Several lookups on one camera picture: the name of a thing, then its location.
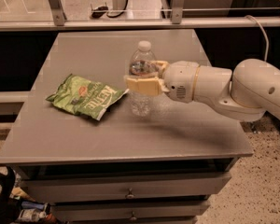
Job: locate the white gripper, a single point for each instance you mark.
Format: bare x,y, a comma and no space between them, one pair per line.
179,79

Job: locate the clear plastic water bottle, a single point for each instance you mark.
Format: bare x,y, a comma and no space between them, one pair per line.
140,64

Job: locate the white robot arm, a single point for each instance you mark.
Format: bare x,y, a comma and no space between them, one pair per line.
245,93

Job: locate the green jalapeno chip bag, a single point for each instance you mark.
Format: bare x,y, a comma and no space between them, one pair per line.
80,96

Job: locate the small bottle on floor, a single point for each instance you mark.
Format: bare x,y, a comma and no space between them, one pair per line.
31,215

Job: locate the black object behind glass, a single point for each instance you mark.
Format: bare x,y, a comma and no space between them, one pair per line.
98,12

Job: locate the grey drawer cabinet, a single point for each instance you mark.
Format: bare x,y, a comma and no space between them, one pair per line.
174,159

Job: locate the metal railing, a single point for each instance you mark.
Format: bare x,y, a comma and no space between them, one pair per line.
66,15

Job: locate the top drawer knob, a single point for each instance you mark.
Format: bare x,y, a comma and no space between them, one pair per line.
130,194

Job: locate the drawer knob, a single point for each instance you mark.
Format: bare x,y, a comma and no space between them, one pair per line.
130,194
133,217

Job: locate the lower drawer knob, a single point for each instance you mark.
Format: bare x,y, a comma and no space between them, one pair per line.
133,217

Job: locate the black bag with strap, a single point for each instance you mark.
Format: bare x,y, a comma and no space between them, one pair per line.
9,208

